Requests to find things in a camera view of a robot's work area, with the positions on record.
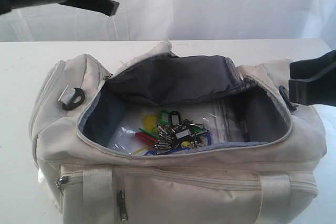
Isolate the cream fabric duffel bag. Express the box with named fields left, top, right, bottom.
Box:
left=29, top=42, right=327, bottom=223

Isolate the bunch of coloured key tags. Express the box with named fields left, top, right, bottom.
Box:
left=131, top=110, right=212, bottom=156

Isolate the white backdrop curtain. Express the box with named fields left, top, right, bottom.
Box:
left=1, top=0, right=335, bottom=47

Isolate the side pocket zipper pull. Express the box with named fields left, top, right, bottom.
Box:
left=55, top=176, right=69, bottom=189

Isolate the front pocket zipper pull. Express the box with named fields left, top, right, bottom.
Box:
left=117, top=190, right=128, bottom=221

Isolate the black D-ring right end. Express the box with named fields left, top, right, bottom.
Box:
left=278, top=85, right=298, bottom=111

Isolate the black d-ring end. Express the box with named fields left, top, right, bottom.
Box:
left=278, top=85, right=298, bottom=111
left=58, top=85, right=85, bottom=111

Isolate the black D-ring left end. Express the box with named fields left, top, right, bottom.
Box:
left=58, top=85, right=85, bottom=111

